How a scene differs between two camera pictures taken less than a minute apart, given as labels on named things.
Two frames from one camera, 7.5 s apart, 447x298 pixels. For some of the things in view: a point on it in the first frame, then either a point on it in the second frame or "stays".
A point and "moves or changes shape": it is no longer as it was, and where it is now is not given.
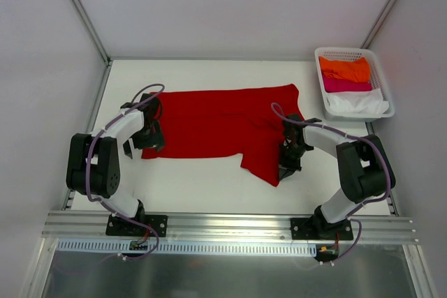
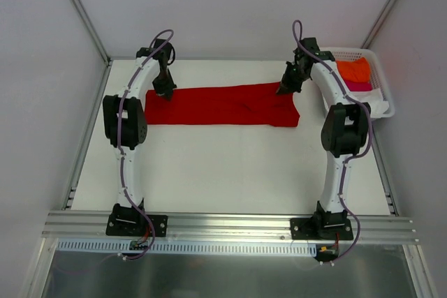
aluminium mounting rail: (92, 225) stays
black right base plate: (319, 228) stays
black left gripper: (149, 137) → (164, 85)
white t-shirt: (368, 101) stays
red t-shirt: (249, 121) moves or changes shape
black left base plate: (121, 227) stays
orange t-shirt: (355, 70) stays
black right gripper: (290, 161) → (289, 82)
